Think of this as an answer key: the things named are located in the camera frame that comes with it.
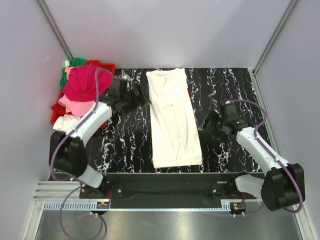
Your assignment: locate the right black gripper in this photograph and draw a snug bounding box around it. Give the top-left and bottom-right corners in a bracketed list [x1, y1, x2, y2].
[197, 109, 228, 143]

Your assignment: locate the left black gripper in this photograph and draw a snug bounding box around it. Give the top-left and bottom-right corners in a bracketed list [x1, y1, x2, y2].
[120, 83, 151, 114]

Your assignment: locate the white coca-cola t-shirt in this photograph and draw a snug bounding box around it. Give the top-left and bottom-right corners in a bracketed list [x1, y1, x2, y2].
[146, 68, 202, 168]

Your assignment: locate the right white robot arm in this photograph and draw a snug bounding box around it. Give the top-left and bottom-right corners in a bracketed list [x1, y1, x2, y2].
[198, 100, 306, 214]

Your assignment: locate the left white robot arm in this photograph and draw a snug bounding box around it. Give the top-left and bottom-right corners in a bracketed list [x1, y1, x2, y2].
[48, 77, 151, 198]

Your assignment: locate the magenta t-shirt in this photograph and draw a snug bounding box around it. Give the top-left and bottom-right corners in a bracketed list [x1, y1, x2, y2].
[63, 64, 114, 102]

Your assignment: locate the light pink t-shirt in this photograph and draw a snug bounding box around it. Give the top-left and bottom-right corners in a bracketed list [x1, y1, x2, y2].
[57, 95, 96, 117]

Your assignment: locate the green t-shirt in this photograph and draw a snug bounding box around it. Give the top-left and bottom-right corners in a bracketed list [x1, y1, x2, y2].
[59, 58, 88, 90]

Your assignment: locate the white t-shirt in bin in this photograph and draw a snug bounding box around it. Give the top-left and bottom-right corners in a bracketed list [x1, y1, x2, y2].
[53, 114, 81, 132]

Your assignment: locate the red t-shirt in bin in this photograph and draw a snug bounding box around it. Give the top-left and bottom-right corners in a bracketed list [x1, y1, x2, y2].
[50, 103, 66, 125]

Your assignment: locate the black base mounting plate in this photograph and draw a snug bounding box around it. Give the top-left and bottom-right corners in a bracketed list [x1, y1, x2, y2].
[79, 173, 255, 206]

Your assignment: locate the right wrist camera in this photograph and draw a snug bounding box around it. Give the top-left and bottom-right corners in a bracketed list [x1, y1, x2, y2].
[220, 101, 240, 122]

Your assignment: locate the left aluminium frame post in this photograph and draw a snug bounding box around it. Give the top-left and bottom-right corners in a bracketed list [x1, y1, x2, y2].
[35, 0, 73, 61]

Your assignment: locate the aluminium frame post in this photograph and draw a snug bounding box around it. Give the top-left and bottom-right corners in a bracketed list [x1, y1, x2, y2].
[252, 0, 299, 76]
[35, 0, 73, 61]

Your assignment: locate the white slotted cable duct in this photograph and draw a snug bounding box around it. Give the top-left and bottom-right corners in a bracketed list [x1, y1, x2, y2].
[43, 199, 232, 212]

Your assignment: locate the right aluminium frame post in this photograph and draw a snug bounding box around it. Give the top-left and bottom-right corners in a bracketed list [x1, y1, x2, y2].
[252, 0, 299, 76]

